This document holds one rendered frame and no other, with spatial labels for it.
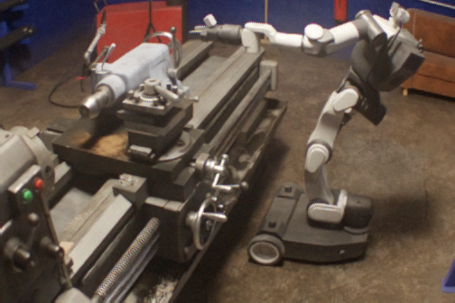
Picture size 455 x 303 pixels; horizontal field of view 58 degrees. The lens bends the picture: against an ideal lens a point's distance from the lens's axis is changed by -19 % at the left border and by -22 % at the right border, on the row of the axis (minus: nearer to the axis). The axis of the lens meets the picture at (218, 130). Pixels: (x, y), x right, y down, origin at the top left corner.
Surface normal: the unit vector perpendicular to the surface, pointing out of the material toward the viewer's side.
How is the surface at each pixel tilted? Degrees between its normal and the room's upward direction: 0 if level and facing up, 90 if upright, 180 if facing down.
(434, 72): 90
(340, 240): 0
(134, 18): 90
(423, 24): 87
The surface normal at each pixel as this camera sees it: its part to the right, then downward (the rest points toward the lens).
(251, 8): -0.33, 0.44
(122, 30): 0.00, 0.47
